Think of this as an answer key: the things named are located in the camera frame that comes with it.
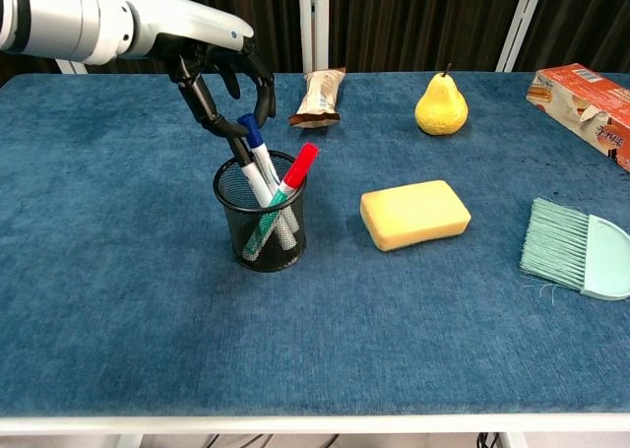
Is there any red cap marker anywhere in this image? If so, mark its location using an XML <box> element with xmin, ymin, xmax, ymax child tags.
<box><xmin>241</xmin><ymin>142</ymin><xmax>320</xmax><ymax>261</ymax></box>

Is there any black mesh pen cup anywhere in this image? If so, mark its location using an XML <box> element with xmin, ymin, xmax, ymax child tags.
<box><xmin>213</xmin><ymin>150</ymin><xmax>308</xmax><ymax>273</ymax></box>

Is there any blue cap marker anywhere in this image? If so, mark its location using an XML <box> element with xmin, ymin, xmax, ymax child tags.
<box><xmin>237</xmin><ymin>113</ymin><xmax>303</xmax><ymax>236</ymax></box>

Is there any yellow pear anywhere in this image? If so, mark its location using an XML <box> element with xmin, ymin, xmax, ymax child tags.
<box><xmin>414</xmin><ymin>63</ymin><xmax>469</xmax><ymax>136</ymax></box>

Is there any orange cracker box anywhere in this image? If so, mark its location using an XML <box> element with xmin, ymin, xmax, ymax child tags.
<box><xmin>526</xmin><ymin>63</ymin><xmax>630</xmax><ymax>174</ymax></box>

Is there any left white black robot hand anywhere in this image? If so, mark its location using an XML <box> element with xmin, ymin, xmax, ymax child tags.
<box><xmin>119</xmin><ymin>0</ymin><xmax>277</xmax><ymax>140</ymax></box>

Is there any blue velvet table cloth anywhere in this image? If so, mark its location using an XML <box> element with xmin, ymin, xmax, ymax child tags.
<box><xmin>0</xmin><ymin>71</ymin><xmax>630</xmax><ymax>416</ymax></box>

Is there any white upright frame post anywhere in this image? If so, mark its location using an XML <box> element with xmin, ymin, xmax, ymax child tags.
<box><xmin>298</xmin><ymin>0</ymin><xmax>330</xmax><ymax>74</ymax></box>

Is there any black cap marker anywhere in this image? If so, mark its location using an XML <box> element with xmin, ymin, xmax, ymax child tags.
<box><xmin>227</xmin><ymin>136</ymin><xmax>297</xmax><ymax>250</ymax></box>

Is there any mint green hand brush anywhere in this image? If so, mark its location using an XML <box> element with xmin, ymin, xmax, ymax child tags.
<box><xmin>519</xmin><ymin>197</ymin><xmax>630</xmax><ymax>301</ymax></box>

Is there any brown snack bar wrapper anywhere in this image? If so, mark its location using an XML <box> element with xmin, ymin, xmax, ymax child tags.
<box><xmin>287</xmin><ymin>66</ymin><xmax>347</xmax><ymax>130</ymax></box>

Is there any white slanted frame post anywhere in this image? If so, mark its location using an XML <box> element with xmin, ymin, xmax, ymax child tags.
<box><xmin>54</xmin><ymin>58</ymin><xmax>89</xmax><ymax>75</ymax></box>
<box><xmin>495</xmin><ymin>0</ymin><xmax>548</xmax><ymax>73</ymax></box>

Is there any yellow sponge block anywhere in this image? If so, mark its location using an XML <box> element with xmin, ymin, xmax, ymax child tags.
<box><xmin>359</xmin><ymin>179</ymin><xmax>473</xmax><ymax>252</ymax></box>

